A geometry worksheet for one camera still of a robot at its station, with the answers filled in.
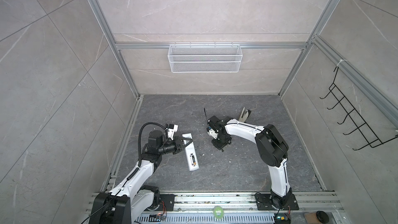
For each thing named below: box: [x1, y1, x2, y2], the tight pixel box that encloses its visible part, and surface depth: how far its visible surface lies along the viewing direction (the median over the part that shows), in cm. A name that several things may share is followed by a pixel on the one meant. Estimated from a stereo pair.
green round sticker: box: [213, 205, 224, 220], surface depth 73 cm
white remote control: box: [181, 133, 199, 172], surface depth 76 cm
